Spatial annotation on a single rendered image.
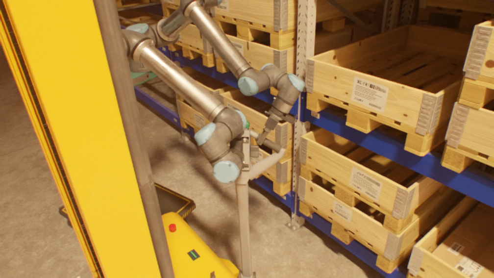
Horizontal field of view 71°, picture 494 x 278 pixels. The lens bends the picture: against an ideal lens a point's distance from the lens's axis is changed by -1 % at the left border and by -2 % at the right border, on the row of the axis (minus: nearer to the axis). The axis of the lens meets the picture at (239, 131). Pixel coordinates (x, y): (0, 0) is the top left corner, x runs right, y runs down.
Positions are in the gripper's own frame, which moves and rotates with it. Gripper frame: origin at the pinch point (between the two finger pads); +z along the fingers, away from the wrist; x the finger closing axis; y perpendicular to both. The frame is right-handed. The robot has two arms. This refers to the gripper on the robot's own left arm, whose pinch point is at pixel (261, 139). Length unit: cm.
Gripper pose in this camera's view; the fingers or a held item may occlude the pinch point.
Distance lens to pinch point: 169.6
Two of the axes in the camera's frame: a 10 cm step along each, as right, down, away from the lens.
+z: -4.8, 8.3, 2.9
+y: -8.6, -5.1, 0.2
